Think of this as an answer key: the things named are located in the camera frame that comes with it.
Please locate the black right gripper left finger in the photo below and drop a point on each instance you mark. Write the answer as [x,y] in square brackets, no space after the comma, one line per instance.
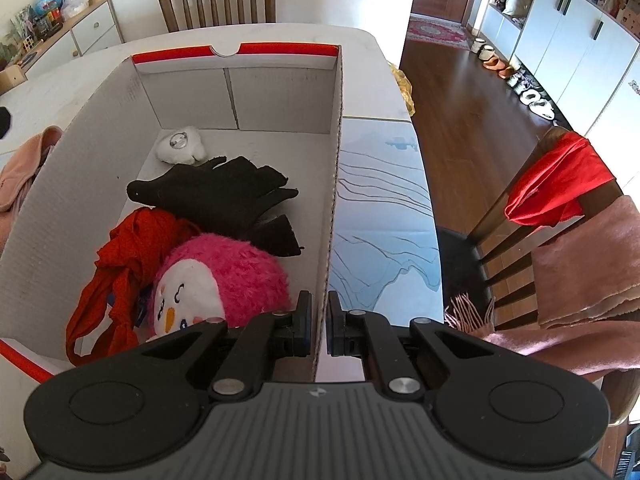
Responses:
[231,364]

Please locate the yellow plastic bag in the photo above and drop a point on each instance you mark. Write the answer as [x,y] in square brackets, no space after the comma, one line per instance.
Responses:
[405,88]

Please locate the red cloth on chair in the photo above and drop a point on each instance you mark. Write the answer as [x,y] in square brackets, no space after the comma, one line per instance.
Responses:
[548,191]

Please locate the white tall cabinet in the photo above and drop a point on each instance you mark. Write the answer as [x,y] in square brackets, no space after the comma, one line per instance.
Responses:
[584,62]

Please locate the blue patterned table mat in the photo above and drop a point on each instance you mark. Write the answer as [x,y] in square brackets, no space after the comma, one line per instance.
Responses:
[383,254]

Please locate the small white plush item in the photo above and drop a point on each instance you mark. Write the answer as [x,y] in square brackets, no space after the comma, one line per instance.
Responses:
[183,146]

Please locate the red and white cardboard box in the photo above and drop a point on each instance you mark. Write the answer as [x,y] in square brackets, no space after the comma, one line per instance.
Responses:
[278,105]

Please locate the wooden tray box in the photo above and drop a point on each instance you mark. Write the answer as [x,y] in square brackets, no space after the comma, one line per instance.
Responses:
[11,77]

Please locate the pink penguin plush toy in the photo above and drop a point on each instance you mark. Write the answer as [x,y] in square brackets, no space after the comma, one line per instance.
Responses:
[212,277]

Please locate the white wooden sideboard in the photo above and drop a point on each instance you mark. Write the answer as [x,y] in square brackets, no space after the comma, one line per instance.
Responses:
[94,29]

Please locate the red patterned rug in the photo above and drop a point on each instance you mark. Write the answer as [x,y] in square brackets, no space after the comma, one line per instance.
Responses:
[437,31]

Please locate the pink fleece hat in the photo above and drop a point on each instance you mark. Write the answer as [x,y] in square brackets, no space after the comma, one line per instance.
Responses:
[19,174]

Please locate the wooden chair beside table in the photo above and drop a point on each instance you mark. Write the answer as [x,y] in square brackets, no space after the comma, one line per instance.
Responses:
[493,265]

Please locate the black dotted glove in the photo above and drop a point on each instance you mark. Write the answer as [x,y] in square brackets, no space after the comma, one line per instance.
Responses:
[227,198]

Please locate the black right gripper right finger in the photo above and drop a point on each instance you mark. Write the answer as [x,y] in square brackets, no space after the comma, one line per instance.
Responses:
[403,363]

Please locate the red cloth in box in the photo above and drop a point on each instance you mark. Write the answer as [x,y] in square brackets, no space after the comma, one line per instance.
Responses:
[127,264]

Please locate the pink scarf on chair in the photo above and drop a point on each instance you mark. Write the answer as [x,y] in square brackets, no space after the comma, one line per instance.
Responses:
[587,282]

